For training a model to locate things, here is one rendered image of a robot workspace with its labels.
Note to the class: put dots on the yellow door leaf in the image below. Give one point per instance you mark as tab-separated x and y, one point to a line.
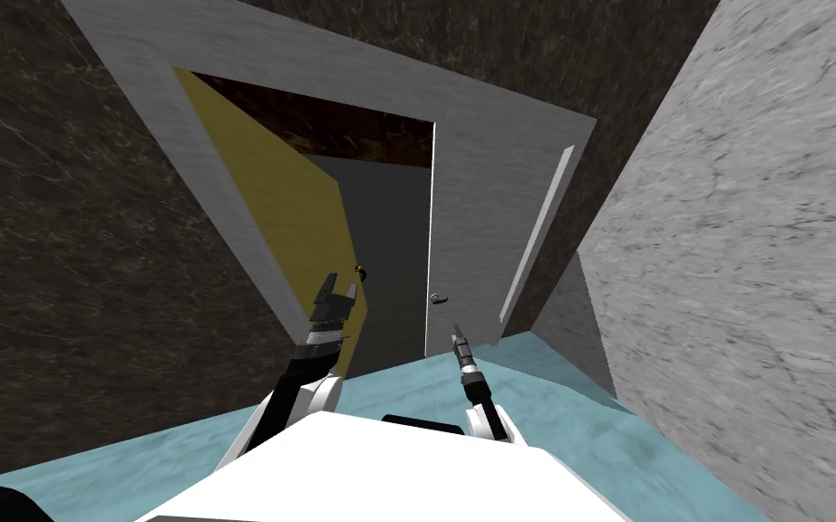
280	210

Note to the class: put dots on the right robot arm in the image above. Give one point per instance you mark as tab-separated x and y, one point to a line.
482	399

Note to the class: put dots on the grey door knob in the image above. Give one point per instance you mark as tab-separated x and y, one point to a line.
438	298

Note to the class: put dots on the orange and black door knob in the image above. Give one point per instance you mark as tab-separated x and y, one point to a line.
360	273

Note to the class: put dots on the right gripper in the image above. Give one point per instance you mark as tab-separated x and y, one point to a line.
462	351

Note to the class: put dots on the grey door leaf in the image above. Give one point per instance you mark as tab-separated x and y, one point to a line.
490	217

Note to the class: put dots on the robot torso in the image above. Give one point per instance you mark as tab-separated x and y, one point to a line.
389	471

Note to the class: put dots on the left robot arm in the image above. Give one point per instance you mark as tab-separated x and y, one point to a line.
293	388

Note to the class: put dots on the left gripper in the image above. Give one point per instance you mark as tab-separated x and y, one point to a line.
332	310

